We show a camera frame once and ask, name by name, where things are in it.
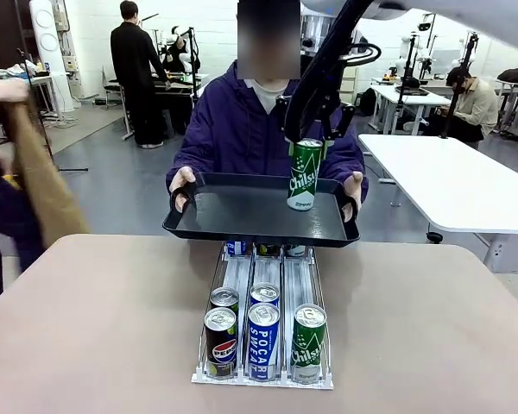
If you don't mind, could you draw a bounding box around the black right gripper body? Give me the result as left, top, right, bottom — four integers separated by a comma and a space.
321, 54, 345, 109

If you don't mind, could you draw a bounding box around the black serving tray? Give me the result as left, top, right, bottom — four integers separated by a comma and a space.
162, 172, 361, 250

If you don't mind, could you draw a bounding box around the person's left forearm purple sleeve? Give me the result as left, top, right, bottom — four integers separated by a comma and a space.
327, 141, 370, 191

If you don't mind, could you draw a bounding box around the person's right forearm purple sleeve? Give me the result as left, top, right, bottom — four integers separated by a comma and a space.
166, 141, 208, 185

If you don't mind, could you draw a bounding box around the person in purple jacket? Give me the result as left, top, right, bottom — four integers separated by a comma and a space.
166, 0, 370, 242

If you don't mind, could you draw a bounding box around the seated person beige shirt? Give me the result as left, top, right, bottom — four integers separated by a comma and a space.
433, 66, 501, 146

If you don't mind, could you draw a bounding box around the person in long black coat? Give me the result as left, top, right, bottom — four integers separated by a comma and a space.
110, 0, 170, 150

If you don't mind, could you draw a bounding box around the blurred person brown garment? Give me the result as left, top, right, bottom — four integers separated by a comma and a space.
0, 78, 91, 312

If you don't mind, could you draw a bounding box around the person's left hand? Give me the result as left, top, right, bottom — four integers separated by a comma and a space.
340, 171, 364, 223

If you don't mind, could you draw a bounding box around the person's right hand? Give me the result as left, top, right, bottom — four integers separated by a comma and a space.
168, 166, 198, 213

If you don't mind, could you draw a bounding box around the beige drawer unit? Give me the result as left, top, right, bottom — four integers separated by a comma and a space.
339, 66, 358, 107

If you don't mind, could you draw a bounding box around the white background desk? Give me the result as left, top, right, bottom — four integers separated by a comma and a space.
369, 84, 452, 135

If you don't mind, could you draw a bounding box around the black slanted pole stand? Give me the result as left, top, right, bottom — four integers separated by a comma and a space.
439, 33, 480, 140

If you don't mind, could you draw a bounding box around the grey robot workbench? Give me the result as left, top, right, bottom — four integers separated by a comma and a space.
150, 71, 211, 135

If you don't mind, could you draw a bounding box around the black light stand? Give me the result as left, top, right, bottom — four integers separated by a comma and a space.
188, 26, 199, 104

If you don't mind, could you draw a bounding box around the large white table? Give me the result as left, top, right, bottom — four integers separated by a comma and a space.
357, 133, 518, 273

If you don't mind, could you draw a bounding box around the black and white background robot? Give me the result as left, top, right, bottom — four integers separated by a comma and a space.
161, 24, 191, 74

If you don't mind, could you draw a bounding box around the black tripod stand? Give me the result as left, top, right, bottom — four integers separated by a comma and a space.
16, 47, 90, 173

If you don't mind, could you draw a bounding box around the white tower air conditioner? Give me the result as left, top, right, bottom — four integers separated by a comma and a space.
28, 0, 75, 110

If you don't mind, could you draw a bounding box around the white wire can rack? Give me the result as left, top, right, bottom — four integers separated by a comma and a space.
191, 239, 334, 392

